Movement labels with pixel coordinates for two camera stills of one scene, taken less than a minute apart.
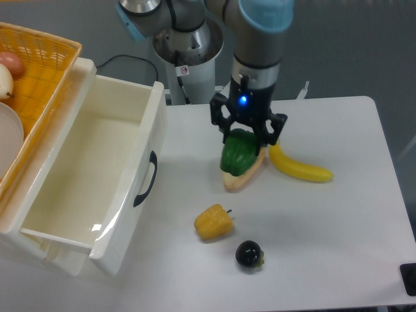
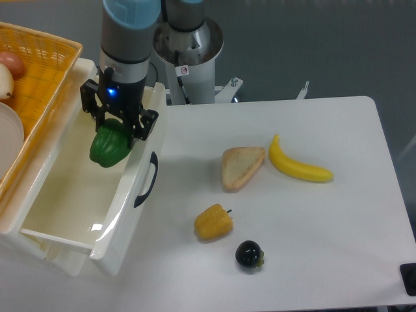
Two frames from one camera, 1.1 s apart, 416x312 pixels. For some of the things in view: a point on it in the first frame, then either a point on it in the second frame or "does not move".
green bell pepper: [240, 150] to [109, 145]
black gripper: [250, 104] to [124, 100]
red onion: [13, 63] does not move
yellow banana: [296, 170] does not move
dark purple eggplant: [248, 253] does not move
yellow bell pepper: [214, 222] does not move
